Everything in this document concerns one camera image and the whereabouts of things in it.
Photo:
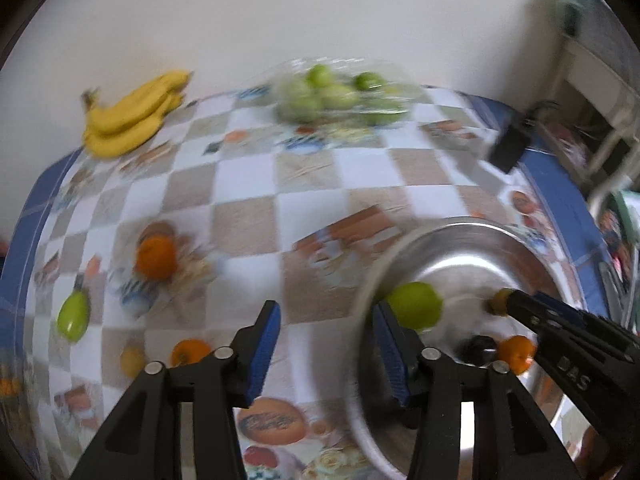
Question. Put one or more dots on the small tan longan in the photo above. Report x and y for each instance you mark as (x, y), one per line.
(132, 361)
(496, 302)

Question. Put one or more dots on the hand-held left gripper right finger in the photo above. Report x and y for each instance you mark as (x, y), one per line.
(392, 355)

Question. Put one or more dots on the round steel bowl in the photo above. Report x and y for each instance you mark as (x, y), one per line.
(465, 260)

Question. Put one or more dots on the yellow banana bunch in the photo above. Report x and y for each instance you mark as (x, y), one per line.
(125, 125)

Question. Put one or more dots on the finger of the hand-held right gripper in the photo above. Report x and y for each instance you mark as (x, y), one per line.
(555, 305)

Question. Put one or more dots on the dark plum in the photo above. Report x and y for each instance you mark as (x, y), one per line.
(479, 349)

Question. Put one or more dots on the black power bank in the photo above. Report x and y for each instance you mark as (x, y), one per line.
(507, 147)

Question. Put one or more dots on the large green jujube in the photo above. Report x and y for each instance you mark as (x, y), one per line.
(73, 316)
(415, 305)

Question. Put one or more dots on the green book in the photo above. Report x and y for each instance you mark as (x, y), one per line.
(620, 215)

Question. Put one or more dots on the clear plastic punnet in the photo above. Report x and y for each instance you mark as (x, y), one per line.
(402, 91)

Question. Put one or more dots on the orange tangerine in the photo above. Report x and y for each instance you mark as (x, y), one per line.
(515, 355)
(156, 257)
(189, 352)

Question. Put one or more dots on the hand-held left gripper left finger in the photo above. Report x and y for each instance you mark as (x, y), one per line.
(265, 350)

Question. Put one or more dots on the pale blue round object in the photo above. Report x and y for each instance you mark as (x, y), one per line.
(592, 10)

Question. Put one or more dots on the pile of green jujubes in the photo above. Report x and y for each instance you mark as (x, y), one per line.
(320, 102)

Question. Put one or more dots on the white chair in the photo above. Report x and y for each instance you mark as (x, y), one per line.
(615, 95)

